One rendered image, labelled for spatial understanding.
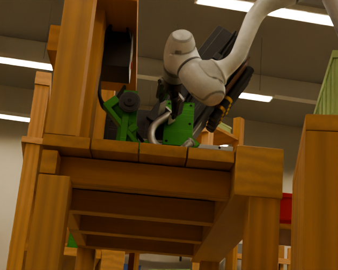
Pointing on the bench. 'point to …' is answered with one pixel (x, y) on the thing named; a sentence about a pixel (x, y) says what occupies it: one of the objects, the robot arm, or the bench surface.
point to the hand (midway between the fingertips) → (167, 113)
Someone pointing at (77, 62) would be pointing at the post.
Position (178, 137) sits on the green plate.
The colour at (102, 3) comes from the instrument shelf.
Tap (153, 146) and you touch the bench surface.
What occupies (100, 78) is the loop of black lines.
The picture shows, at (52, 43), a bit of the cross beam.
